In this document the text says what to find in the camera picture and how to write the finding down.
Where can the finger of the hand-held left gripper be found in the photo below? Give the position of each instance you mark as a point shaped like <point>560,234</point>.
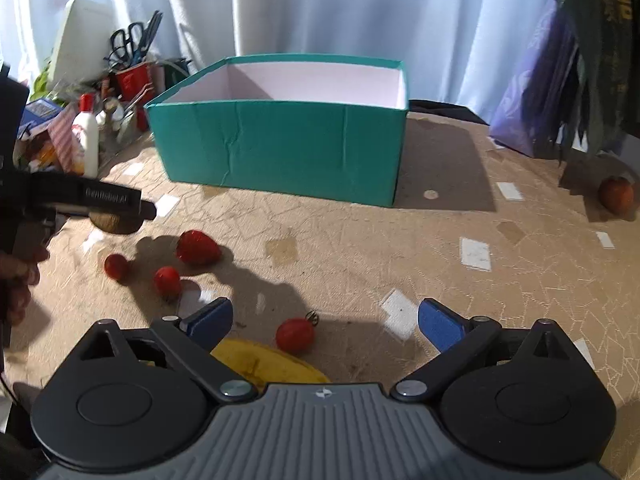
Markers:
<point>147,211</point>

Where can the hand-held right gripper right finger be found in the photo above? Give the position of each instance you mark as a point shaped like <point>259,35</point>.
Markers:
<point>442,327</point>

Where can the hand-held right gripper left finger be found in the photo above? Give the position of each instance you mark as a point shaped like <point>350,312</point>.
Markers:
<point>212,320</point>

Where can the brown kiwi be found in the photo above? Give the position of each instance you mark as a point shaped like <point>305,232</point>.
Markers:
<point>115,225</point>

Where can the red cherry tomato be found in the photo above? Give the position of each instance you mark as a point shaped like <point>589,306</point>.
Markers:
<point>167,282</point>
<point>116,267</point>

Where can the red strawberry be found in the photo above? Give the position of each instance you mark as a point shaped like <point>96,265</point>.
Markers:
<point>197,247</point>

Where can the yellow spotted banana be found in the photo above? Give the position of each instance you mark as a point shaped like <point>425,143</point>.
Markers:
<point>265,365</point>

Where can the cherry tomato with green stem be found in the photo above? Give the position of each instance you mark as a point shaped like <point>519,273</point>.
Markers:
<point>295,335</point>

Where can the teal cardboard box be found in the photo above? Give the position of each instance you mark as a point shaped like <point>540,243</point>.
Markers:
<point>280,150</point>

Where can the person's left hand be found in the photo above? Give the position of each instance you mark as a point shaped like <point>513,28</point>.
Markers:
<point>20,285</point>

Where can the orange round object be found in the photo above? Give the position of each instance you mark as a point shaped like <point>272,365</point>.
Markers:
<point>45,152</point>

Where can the pink striped packet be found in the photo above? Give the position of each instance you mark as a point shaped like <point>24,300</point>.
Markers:
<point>65,135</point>

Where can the white bottle with red cap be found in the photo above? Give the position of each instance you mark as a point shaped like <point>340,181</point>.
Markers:
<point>87,145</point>

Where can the blue cardboard box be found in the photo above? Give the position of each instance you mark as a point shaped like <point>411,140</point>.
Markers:
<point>42,110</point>

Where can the clear glass holder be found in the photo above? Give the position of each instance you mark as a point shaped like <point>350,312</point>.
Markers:
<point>122,127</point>

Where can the metal spoon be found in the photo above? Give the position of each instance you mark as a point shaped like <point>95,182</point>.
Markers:
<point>111,105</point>

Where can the green leafy plant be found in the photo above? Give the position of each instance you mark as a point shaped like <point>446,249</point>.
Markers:
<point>42,85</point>

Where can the metal tongs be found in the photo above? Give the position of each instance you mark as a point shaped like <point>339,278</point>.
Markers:
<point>142,95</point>

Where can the dark green kettle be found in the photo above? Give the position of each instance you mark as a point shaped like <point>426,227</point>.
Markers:
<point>175,72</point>

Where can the black scissors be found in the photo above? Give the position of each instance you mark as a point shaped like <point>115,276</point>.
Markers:
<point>129,54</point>

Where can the white board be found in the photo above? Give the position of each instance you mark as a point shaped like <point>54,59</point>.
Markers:
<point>80,35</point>

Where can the black pen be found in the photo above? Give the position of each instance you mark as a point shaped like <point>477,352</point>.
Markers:
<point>155,30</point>

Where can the red apple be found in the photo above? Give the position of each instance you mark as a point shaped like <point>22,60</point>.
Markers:
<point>617,195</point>

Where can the purple paper bag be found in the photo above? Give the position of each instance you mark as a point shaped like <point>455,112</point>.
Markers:
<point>530,105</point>

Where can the pale blue curtain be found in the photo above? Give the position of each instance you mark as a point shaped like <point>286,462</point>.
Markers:
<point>325,10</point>

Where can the dark green plastic bag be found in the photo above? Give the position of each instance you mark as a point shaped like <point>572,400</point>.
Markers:
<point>605,60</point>

